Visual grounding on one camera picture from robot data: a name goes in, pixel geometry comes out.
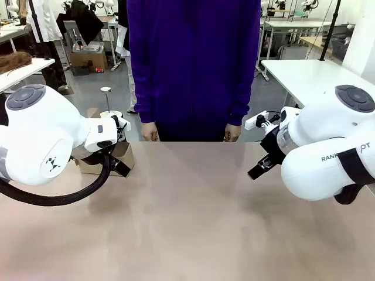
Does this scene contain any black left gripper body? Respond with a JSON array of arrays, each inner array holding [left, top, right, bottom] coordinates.
[[76, 149, 108, 168]]

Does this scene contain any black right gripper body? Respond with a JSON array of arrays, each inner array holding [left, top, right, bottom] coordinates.
[[259, 125, 287, 160]]

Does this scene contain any brown cardboard drink carrier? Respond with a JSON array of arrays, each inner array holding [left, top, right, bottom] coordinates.
[[74, 141, 135, 177]]

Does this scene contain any person's left hand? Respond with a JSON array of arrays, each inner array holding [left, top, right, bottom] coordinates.
[[224, 122, 243, 143]]

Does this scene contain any person's right hand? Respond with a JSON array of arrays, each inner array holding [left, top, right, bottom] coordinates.
[[140, 122, 159, 142]]

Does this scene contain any small round metal stand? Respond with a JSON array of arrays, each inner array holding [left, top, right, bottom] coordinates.
[[100, 87, 122, 118]]

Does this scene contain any large white table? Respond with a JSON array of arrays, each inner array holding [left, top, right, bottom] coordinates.
[[260, 59, 375, 118]]

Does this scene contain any brown cardboard box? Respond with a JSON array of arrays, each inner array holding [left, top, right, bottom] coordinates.
[[70, 46, 108, 73]]

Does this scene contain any white table with fur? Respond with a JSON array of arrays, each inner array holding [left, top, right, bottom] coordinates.
[[0, 57, 56, 94]]

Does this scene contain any wooden background table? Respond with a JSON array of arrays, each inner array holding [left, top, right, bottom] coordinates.
[[298, 35, 333, 56]]

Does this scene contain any grey tray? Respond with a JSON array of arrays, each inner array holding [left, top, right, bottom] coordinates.
[[72, 40, 105, 53]]

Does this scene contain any person in purple sweater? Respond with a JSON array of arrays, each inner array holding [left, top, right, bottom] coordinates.
[[126, 0, 261, 143]]

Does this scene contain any grey plastic crate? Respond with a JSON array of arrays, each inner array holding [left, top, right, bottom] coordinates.
[[329, 39, 349, 58]]

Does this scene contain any white background workbench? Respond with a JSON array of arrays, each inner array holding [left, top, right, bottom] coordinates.
[[260, 19, 325, 59]]

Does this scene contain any brown fur piece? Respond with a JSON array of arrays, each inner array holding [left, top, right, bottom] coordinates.
[[0, 51, 33, 76]]

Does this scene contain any black tripod pole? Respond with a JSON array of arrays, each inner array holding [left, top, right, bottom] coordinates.
[[319, 0, 342, 61]]

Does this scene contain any black hanging cloth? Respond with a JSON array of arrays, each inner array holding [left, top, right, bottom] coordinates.
[[56, 0, 105, 46]]

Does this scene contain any person in white coat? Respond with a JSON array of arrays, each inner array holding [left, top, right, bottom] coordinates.
[[26, 0, 70, 91]]

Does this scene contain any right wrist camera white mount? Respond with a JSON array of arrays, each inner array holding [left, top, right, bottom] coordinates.
[[244, 110, 281, 132]]

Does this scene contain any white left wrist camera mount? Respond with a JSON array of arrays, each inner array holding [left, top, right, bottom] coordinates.
[[110, 114, 132, 138]]

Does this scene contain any black left arm cable sleeve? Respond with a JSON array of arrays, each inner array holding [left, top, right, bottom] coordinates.
[[0, 148, 120, 207]]

